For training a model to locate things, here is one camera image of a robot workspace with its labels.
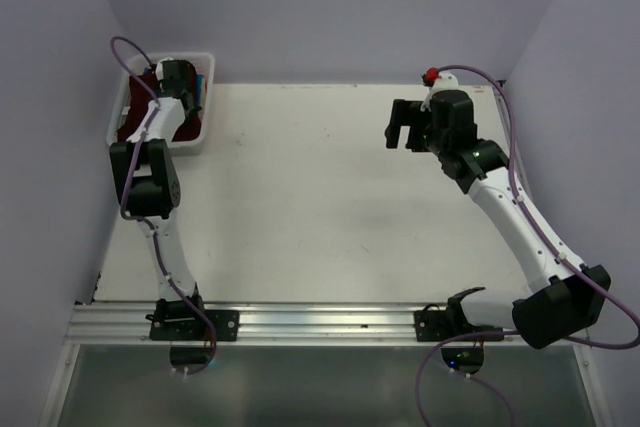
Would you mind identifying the dark red t shirt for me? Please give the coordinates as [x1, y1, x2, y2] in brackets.
[115, 66, 207, 142]

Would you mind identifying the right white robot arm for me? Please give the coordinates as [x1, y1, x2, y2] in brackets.
[385, 89, 611, 349]

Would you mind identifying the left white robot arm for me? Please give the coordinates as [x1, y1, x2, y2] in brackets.
[109, 57, 208, 340]

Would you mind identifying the blue t shirt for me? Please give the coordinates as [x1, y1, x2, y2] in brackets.
[141, 60, 206, 105]

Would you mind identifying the white plastic basket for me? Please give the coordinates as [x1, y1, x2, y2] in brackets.
[106, 51, 215, 156]

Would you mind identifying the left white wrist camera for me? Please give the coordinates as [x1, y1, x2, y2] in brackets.
[154, 56, 175, 83]

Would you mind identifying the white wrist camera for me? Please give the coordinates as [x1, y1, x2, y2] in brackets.
[154, 56, 175, 83]
[420, 67, 459, 111]

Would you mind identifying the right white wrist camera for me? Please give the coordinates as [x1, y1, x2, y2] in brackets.
[420, 67, 459, 111]

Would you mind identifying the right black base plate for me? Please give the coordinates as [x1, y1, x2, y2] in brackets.
[413, 304, 505, 342]

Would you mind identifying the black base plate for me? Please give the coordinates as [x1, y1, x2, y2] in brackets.
[413, 304, 505, 342]
[145, 299, 240, 342]

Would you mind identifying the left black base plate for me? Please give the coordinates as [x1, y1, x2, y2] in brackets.
[145, 299, 240, 342]

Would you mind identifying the aluminium mounting rail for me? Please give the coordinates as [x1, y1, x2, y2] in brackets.
[63, 300, 591, 347]

